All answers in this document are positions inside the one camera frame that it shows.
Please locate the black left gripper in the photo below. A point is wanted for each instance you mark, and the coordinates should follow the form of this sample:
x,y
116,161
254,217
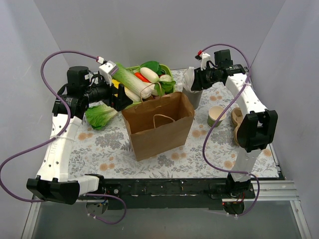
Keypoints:
x,y
114,97

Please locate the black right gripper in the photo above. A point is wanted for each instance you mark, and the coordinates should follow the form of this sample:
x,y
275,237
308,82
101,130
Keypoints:
x,y
197,79

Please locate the brown paper bag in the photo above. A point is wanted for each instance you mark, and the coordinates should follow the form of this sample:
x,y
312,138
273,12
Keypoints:
x,y
159,125

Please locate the brown cardboard cup carrier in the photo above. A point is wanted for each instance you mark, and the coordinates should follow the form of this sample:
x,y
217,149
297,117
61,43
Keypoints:
x,y
236,118

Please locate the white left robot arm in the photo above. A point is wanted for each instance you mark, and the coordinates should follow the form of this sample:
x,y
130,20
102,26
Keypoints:
x,y
51,182

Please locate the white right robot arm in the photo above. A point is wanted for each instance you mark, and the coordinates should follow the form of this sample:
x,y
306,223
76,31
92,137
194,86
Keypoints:
x,y
253,133

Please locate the white wrapped straws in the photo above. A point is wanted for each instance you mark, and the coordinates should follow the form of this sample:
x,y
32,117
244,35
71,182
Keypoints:
x,y
189,80

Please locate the green plastic tray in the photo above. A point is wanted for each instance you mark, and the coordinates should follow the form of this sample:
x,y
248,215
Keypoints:
x,y
164,71

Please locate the yellow napa cabbage toy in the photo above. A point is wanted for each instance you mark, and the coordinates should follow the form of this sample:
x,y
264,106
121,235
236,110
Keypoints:
x,y
135,98

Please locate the grey straw holder cup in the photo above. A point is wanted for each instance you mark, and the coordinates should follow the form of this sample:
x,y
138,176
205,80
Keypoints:
x,y
194,98

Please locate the green napa cabbage toy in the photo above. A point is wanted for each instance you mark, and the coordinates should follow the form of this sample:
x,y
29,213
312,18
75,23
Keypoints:
x,y
133,83

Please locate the small green cabbage toy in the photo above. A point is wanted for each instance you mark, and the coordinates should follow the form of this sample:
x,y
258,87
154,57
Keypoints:
x,y
98,116

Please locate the bok choy toy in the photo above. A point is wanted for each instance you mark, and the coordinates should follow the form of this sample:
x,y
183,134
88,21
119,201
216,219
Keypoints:
x,y
165,85

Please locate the white radish toy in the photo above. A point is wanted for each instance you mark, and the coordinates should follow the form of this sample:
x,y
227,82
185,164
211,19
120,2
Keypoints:
x,y
149,74

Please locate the green leafy vegetable toy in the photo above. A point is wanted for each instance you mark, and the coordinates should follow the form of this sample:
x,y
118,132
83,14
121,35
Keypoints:
x,y
152,65

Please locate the floral table mat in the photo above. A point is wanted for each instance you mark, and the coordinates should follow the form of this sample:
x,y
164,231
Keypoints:
x,y
207,153

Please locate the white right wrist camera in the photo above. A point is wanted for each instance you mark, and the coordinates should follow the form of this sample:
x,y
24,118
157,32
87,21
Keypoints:
x,y
204,59

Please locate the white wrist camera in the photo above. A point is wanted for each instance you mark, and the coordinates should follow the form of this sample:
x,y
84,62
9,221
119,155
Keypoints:
x,y
204,59
107,70

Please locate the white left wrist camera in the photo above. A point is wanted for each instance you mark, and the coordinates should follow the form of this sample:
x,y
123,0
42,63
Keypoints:
x,y
107,70

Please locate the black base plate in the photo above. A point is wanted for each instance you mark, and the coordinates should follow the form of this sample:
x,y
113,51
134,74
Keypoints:
x,y
171,193

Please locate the aluminium frame rail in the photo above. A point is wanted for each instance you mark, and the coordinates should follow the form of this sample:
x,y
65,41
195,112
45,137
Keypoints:
x,y
274,213

